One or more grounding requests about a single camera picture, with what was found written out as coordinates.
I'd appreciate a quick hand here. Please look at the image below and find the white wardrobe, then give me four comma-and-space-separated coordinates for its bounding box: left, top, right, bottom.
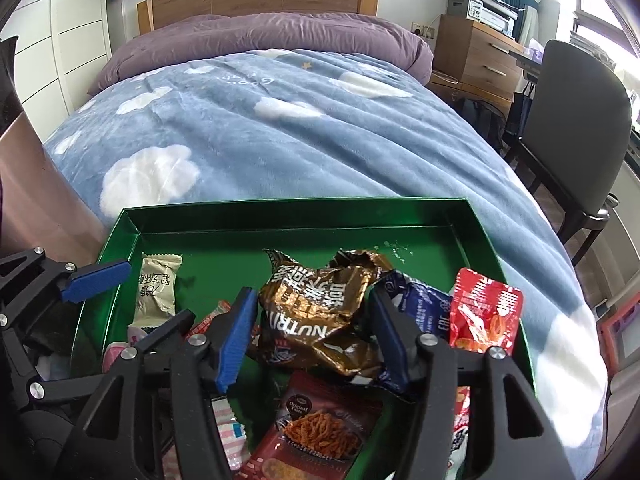
0, 0, 113, 136

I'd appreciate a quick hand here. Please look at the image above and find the green tray box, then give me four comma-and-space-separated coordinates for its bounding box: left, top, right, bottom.
70, 196, 536, 480

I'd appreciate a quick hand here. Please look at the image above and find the dark grey chair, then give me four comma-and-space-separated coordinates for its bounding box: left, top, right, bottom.
502, 39, 632, 267

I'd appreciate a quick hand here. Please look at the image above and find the dark red snack packet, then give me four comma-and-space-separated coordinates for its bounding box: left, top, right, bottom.
239, 371, 385, 480

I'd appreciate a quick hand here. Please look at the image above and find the olive green small packet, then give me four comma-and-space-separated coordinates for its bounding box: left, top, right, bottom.
132, 253, 183, 331

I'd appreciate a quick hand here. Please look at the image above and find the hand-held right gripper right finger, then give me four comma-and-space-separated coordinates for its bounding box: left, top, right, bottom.
367, 287, 576, 480

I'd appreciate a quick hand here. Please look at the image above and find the bronze metallic bin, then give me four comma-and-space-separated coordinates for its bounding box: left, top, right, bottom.
0, 35, 108, 266

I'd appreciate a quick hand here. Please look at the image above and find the red plastic frame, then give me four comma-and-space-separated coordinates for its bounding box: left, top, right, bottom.
599, 305, 640, 376

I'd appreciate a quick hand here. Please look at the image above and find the small red candy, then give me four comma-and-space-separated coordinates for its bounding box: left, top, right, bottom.
187, 300, 261, 341

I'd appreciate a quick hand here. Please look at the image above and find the blue and white snack packet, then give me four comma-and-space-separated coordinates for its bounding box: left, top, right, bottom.
370, 270, 458, 401

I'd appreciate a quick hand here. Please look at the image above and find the pink striped candy packet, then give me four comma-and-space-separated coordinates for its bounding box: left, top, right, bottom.
210, 395, 251, 471

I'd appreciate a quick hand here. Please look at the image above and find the grey printer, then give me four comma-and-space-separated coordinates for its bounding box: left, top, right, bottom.
446, 0, 521, 36

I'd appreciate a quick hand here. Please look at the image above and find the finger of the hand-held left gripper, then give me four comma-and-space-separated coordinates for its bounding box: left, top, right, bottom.
0, 246, 132, 328
0, 309, 196, 402

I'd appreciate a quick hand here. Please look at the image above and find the black backpack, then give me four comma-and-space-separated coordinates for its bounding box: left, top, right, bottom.
457, 97, 511, 153

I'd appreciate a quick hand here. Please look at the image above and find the wooden nightstand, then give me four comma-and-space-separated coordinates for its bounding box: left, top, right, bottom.
432, 14, 526, 103

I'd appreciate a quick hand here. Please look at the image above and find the brown snack packet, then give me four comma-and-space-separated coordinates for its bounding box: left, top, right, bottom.
247, 247, 396, 377

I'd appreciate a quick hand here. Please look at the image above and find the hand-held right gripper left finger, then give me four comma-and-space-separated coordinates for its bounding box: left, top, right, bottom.
57, 286, 260, 480

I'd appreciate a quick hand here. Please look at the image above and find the red and white snack packet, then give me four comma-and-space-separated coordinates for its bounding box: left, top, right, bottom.
447, 267, 524, 471

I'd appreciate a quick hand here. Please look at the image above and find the purple pillow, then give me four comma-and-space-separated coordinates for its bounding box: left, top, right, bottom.
86, 12, 435, 98

